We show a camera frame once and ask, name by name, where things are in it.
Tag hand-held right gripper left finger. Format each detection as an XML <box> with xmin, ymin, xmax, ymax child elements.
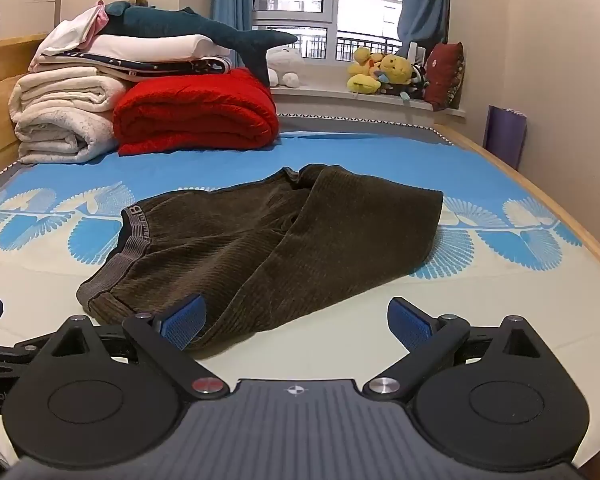
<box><xmin>34</xmin><ymin>295</ymin><xmax>231</xmax><ymax>404</ymax></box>

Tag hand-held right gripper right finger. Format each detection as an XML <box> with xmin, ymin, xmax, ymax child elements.
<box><xmin>362</xmin><ymin>297</ymin><xmax>557</xmax><ymax>404</ymax></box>

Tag brown corduroy pants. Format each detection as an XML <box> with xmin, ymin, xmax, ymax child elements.
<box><xmin>76</xmin><ymin>164</ymin><xmax>444</xmax><ymax>360</ymax></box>

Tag blue printed bed sheet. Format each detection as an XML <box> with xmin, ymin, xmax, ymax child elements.
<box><xmin>0</xmin><ymin>124</ymin><xmax>600</xmax><ymax>466</ymax></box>

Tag red folded blanket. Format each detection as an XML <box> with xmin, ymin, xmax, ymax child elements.
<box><xmin>112</xmin><ymin>67</ymin><xmax>280</xmax><ymax>157</ymax></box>

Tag white fleece blanket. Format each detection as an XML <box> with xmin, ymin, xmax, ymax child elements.
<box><xmin>10</xmin><ymin>67</ymin><xmax>127</xmax><ymax>164</ymax></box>

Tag white window sill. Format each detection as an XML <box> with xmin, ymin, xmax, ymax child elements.
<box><xmin>269</xmin><ymin>84</ymin><xmax>467</xmax><ymax>123</ymax></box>

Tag striped plush toy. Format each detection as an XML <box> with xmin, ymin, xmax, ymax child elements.
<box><xmin>404</xmin><ymin>64</ymin><xmax>432</xmax><ymax>101</ymax></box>

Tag yellow duck plush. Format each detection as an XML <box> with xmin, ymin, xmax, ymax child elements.
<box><xmin>346</xmin><ymin>46</ymin><xmax>387</xmax><ymax>95</ymax></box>

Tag red cushion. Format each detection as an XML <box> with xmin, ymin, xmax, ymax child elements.
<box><xmin>422</xmin><ymin>41</ymin><xmax>467</xmax><ymax>112</ymax></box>

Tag yellow bear plush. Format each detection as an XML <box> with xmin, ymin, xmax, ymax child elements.
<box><xmin>379</xmin><ymin>54</ymin><xmax>416</xmax><ymax>97</ymax></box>

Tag dark star-printed blanket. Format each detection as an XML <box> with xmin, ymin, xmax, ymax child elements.
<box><xmin>62</xmin><ymin>50</ymin><xmax>233</xmax><ymax>82</ymax></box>

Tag white seal plush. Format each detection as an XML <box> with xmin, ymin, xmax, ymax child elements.
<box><xmin>265</xmin><ymin>44</ymin><xmax>307</xmax><ymax>87</ymax></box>

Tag white folded quilt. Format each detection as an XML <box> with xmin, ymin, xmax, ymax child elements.
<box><xmin>87</xmin><ymin>34</ymin><xmax>231</xmax><ymax>59</ymax></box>

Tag white folded cloth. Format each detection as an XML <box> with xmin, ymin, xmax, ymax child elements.
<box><xmin>29</xmin><ymin>5</ymin><xmax>112</xmax><ymax>73</ymax></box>

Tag blue shark plush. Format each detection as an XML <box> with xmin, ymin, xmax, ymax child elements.
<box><xmin>105</xmin><ymin>1</ymin><xmax>299</xmax><ymax>87</ymax></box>

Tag pink cloth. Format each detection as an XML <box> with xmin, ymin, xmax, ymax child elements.
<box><xmin>82</xmin><ymin>2</ymin><xmax>112</xmax><ymax>39</ymax></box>

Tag blue curtain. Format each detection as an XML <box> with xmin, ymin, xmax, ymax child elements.
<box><xmin>396</xmin><ymin>0</ymin><xmax>454</xmax><ymax>47</ymax></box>
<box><xmin>211</xmin><ymin>0</ymin><xmax>255</xmax><ymax>69</ymax></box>

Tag window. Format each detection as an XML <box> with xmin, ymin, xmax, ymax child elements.
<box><xmin>252</xmin><ymin>0</ymin><xmax>407</xmax><ymax>62</ymax></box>

